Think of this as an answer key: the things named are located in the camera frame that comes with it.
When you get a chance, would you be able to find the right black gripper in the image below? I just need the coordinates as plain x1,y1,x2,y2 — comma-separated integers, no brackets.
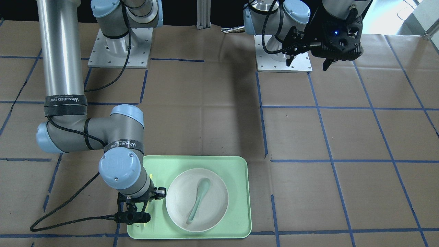
117,187,167,225

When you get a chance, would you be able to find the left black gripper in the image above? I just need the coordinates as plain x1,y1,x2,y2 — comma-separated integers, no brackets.
282,7,364,71

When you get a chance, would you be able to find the white round plate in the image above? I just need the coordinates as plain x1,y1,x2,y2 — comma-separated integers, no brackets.
166,168,229,233

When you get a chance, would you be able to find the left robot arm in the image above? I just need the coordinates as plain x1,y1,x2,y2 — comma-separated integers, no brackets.
243,0,372,71

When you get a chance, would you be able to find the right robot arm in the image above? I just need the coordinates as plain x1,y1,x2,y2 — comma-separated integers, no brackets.
36,0,166,225

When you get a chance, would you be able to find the light green tray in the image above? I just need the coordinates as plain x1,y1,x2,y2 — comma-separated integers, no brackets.
127,156,251,239

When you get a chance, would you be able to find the pale green plastic spoon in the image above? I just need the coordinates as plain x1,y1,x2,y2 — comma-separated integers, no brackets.
186,178,211,224

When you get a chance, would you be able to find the brown paper table cover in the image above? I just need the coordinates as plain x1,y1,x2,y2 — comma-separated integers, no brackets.
0,21,438,247

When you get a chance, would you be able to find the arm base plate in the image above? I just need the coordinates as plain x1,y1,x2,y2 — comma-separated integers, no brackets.
88,28,154,69
254,35,312,73

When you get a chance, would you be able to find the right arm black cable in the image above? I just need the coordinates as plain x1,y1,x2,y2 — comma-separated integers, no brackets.
29,10,144,232

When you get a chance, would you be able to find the aluminium frame post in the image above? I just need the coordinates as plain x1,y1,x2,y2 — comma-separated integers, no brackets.
196,0,211,30

